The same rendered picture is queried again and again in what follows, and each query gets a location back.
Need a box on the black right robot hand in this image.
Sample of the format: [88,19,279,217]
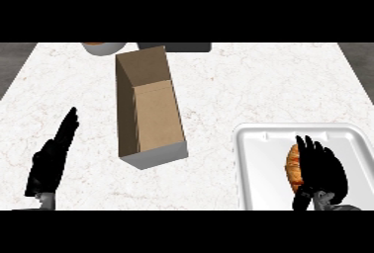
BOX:
[291,134,350,211]

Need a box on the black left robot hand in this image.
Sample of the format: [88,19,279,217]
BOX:
[23,106,79,199]

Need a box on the golden brown croissant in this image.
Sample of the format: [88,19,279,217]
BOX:
[283,143,305,194]

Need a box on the white tray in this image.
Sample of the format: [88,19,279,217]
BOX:
[230,123,374,211]

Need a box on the open cardboard box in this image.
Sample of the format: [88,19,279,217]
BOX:
[113,44,189,171]

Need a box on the grey bowl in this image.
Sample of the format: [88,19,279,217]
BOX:
[79,42,128,57]

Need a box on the dark grey flat appliance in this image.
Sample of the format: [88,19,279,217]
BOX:
[135,42,212,53]

